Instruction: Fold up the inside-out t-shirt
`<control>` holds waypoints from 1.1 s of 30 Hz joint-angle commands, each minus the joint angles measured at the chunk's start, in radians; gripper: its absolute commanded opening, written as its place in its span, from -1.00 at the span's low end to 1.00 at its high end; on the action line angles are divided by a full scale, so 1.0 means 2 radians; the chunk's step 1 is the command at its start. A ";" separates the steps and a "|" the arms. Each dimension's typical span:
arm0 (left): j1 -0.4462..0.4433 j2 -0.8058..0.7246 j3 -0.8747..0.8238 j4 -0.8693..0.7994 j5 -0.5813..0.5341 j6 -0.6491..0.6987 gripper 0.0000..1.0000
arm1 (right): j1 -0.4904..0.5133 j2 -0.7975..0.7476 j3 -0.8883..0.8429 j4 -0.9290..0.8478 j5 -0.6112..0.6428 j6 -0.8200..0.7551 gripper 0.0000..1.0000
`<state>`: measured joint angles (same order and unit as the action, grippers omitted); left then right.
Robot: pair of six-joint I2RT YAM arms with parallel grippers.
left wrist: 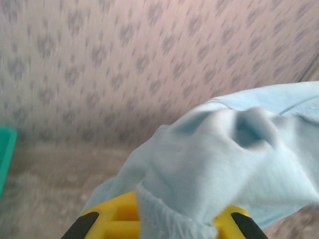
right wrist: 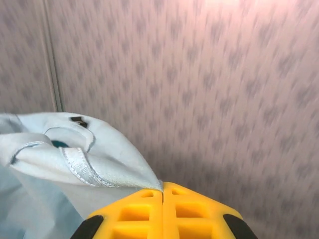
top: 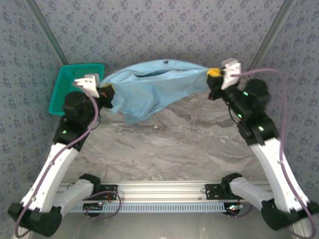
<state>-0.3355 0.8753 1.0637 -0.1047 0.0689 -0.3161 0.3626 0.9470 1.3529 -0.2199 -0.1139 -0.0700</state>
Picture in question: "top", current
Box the small black circuit board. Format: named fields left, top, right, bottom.
left=225, top=203, right=244, bottom=215
left=83, top=203, right=104, bottom=217

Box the aluminium mounting rail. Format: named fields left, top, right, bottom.
left=53, top=181, right=274, bottom=203

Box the light blue t-shirt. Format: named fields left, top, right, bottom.
left=99, top=59, right=212, bottom=124

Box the green plastic basket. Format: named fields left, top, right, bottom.
left=48, top=63, right=105, bottom=117

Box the slotted pale cable duct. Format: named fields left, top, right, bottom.
left=67, top=202, right=227, bottom=214

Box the aluminium corner post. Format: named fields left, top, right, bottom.
left=24, top=0, right=70, bottom=66
left=249, top=0, right=299, bottom=73

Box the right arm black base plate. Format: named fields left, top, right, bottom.
left=204, top=183, right=232, bottom=201

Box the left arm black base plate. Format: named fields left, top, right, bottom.
left=93, top=183, right=119, bottom=201

